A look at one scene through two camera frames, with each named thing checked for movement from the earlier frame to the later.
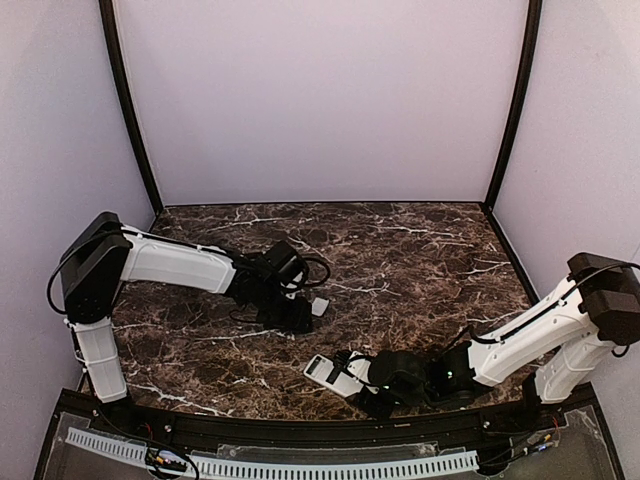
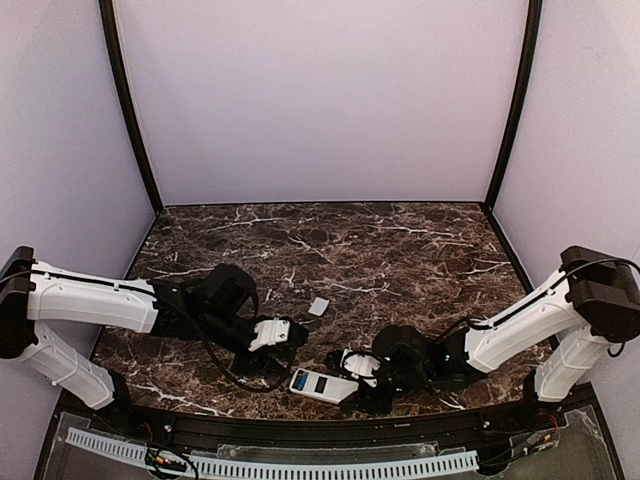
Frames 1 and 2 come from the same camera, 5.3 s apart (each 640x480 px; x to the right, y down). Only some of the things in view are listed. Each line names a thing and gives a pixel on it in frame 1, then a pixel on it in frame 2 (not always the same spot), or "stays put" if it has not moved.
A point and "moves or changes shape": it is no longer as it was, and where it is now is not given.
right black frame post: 519,99 stays put
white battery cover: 319,306 stays put
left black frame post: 108,17 stays put
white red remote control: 319,370 moves or changes shape
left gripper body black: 293,316 -> 279,355
